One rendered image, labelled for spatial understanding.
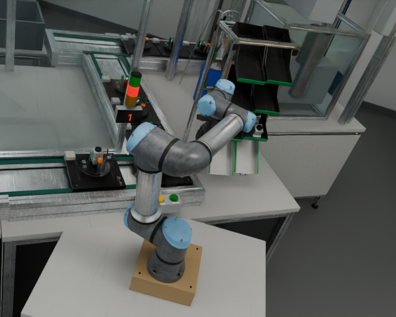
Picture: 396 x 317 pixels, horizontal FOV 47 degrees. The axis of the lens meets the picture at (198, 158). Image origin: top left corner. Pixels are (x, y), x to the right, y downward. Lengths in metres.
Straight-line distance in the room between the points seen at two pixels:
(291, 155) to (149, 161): 2.13
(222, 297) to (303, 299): 1.45
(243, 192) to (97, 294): 1.02
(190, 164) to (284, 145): 1.99
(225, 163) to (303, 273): 1.42
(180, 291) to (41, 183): 0.79
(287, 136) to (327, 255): 1.04
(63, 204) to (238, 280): 0.82
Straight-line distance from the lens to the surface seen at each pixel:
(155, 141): 1.39
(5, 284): 2.26
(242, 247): 2.19
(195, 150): 1.40
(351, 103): 3.53
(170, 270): 1.79
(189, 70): 3.47
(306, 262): 3.60
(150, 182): 1.53
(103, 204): 2.08
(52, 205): 2.03
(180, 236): 1.68
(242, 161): 2.40
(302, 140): 3.39
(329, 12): 3.11
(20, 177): 2.18
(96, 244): 2.00
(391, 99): 6.44
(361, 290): 3.68
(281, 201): 2.54
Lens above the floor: 2.36
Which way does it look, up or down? 35 degrees down
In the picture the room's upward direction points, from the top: 19 degrees clockwise
